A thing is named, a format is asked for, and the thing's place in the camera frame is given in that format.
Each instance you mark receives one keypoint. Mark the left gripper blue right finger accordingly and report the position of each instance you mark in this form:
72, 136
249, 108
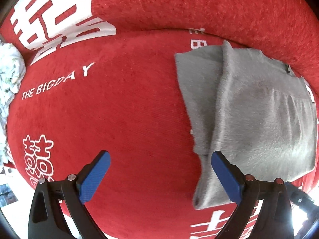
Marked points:
241, 189

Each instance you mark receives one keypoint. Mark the white knitted blanket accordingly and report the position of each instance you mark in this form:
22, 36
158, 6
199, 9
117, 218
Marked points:
12, 73

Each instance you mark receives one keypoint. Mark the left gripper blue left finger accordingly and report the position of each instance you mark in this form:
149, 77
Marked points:
78, 189

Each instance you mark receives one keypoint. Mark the red pillow with white print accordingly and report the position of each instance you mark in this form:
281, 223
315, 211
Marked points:
284, 29

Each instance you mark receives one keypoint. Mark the red bedspread with white print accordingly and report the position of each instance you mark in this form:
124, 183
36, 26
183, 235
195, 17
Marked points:
117, 93

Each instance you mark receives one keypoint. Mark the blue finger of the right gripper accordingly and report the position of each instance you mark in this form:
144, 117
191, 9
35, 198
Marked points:
299, 197

